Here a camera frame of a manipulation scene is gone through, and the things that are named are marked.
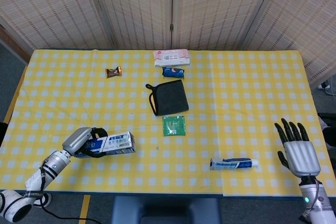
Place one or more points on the pink white wipes pack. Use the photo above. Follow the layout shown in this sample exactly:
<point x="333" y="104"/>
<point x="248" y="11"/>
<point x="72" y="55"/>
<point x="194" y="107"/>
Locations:
<point x="172" y="57"/>

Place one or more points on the brown candy wrapper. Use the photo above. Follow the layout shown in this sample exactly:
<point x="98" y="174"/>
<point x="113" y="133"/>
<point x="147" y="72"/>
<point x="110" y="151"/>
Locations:
<point x="113" y="72"/>

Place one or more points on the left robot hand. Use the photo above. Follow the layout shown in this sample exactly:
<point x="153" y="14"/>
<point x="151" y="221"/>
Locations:
<point x="77" y="138"/>

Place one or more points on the blue white toothpaste box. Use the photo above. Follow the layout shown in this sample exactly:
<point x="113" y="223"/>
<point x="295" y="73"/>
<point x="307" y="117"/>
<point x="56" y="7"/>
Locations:
<point x="118" y="142"/>

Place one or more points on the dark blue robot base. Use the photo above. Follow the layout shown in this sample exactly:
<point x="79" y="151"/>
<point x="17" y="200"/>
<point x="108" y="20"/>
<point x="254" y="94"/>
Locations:
<point x="165" y="211"/>

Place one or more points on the blue snack packet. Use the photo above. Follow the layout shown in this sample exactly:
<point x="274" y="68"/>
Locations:
<point x="173" y="72"/>

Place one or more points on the green sachet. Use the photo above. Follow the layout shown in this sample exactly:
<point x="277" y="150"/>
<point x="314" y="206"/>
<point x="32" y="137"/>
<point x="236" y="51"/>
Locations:
<point x="174" y="126"/>

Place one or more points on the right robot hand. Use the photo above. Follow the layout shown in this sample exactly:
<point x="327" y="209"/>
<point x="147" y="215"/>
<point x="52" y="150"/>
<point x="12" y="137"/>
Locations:
<point x="302" y="158"/>

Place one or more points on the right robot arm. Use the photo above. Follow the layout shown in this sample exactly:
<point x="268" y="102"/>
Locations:
<point x="315" y="200"/>

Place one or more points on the woven folding screen panel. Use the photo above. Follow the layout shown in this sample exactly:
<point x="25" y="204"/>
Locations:
<point x="136" y="6"/>
<point x="47" y="6"/>
<point x="218" y="6"/>
<point x="302" y="16"/>

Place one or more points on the dark grey folded cloth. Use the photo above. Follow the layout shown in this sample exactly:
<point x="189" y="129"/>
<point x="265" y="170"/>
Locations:
<point x="170" y="98"/>

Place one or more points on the white blue toothpaste tube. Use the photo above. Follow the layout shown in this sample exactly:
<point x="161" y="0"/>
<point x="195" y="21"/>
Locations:
<point x="231" y="163"/>

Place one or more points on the yellow white checked tablecloth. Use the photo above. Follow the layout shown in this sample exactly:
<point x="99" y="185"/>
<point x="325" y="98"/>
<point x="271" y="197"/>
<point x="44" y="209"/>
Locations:
<point x="236" y="103"/>

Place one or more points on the yellow floor tape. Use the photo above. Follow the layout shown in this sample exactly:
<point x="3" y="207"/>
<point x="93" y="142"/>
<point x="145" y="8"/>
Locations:
<point x="84" y="209"/>

